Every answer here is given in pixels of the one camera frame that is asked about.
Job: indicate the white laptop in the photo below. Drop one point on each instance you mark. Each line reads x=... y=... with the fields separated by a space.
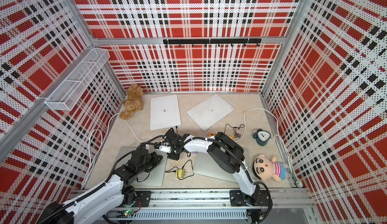
x=209 y=112
x=164 y=112

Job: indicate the black charger cable pink adapter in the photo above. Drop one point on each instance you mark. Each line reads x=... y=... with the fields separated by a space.
x=241 y=126

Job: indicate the silver laptop front right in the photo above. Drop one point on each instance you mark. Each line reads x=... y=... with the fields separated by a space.
x=206 y=166

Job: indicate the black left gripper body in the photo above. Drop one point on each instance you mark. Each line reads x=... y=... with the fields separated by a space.
x=151 y=162

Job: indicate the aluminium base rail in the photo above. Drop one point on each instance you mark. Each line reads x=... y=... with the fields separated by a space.
x=277 y=206

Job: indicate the brown teddy bear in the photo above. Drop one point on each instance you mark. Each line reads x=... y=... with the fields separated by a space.
x=133 y=103

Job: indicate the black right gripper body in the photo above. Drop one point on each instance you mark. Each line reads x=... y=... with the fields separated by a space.
x=174 y=154

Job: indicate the silver laptop front left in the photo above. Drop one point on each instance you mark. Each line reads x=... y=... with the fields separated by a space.
x=153 y=178

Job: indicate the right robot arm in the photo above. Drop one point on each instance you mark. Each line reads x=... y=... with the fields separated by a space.
x=225 y=152

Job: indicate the black hook rail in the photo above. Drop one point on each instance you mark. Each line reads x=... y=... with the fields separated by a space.
x=212 y=41

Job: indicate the pink pig plush toy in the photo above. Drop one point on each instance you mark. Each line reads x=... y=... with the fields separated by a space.
x=266 y=169

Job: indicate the silver laptop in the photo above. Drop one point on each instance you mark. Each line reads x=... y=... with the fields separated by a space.
x=153 y=178
x=206 y=166

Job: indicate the black charger cable yellow adapter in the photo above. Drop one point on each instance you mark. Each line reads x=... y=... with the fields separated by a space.
x=188 y=174

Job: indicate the yellow power strip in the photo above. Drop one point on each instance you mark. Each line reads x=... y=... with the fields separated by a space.
x=214 y=134

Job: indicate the white laptop right back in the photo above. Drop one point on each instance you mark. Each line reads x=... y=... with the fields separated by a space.
x=209 y=112

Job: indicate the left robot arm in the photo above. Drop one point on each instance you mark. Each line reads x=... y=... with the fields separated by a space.
x=110 y=193

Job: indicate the white laptop left back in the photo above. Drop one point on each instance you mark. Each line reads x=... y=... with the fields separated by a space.
x=164 y=112

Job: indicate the teal alarm clock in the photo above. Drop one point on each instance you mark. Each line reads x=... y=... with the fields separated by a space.
x=261 y=137

